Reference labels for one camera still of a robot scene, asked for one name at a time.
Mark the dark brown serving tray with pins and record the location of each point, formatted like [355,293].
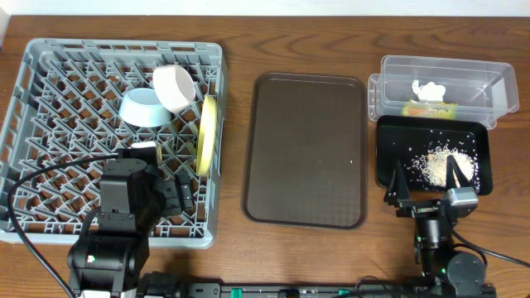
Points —
[308,149]

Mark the white pink bowl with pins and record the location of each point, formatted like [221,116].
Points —
[174,87]

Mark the spilled rice pile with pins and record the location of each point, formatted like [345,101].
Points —
[427,165]

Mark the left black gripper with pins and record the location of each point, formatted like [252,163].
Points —
[182,196]

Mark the white paper napkin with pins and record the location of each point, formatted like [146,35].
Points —
[428,93]

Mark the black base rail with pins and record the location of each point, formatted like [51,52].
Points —
[159,284]

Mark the light blue saucer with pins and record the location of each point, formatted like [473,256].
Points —
[142,108]

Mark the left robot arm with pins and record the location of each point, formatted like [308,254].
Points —
[113,244]

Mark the clear plastic waste bin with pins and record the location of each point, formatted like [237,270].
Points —
[484,90]

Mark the grey plastic dish rack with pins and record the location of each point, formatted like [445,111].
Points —
[63,119]

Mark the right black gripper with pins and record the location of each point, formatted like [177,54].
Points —
[416,209]

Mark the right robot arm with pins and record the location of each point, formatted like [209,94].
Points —
[456,272]

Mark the black plastic waste tray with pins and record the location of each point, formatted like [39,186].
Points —
[396,134]

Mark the green orange snack wrapper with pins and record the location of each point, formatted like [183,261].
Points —
[415,109]

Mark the yellow round plate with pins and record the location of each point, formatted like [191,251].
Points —
[206,138]

